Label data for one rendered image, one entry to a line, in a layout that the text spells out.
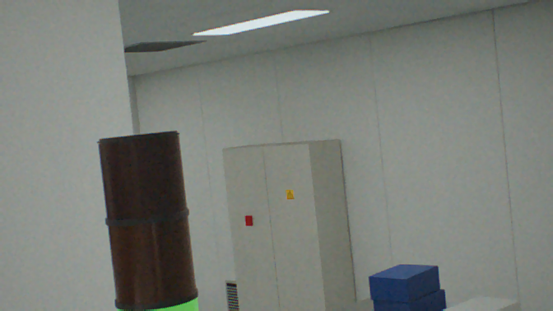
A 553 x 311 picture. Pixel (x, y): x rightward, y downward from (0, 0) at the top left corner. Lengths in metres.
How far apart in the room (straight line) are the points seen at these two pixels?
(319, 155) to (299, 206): 0.50
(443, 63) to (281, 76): 1.88
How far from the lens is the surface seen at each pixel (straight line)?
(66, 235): 2.09
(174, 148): 0.50
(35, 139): 2.06
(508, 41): 6.53
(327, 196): 7.46
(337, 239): 7.57
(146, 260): 0.50
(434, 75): 6.91
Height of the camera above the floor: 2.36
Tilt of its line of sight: 3 degrees down
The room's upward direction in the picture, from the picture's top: 6 degrees counter-clockwise
